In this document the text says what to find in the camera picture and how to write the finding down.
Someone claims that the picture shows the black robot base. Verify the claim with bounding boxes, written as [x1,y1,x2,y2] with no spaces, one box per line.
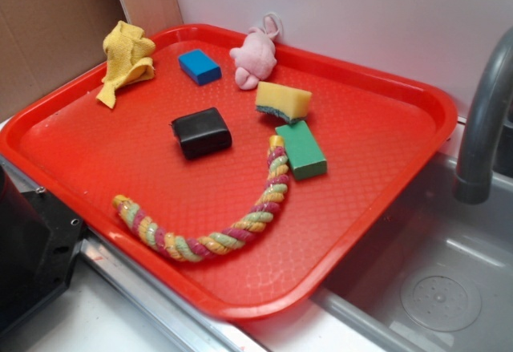
[1,170,85,336]

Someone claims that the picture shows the yellow cloth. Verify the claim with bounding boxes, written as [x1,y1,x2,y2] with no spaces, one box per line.
[96,21,156,109]

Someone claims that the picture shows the red plastic tray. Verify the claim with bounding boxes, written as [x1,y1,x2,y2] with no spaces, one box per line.
[1,25,457,320]

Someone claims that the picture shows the green block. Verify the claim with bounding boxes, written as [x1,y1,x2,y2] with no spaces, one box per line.
[275,120,328,180]

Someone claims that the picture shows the black rounded block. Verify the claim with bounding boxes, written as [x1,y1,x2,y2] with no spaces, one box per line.
[171,107,232,160]

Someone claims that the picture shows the yellow sponge with blue scourer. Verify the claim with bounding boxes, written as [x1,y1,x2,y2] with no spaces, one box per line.
[255,81,312,123]

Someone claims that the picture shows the pink plush toy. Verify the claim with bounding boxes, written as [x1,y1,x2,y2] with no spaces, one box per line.
[229,12,283,91]

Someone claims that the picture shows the blue block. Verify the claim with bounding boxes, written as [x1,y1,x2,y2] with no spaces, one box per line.
[178,49,222,86]

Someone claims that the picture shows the grey toy sink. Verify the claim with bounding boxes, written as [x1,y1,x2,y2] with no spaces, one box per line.
[240,152,513,352]

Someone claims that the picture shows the grey faucet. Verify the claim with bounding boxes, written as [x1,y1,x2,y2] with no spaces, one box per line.
[453,30,512,204]

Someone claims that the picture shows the brown cardboard panel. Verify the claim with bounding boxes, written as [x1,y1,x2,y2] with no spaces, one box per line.
[1,0,182,120]

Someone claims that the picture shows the multicolour twisted rope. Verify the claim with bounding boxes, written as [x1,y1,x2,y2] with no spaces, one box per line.
[112,135,290,263]

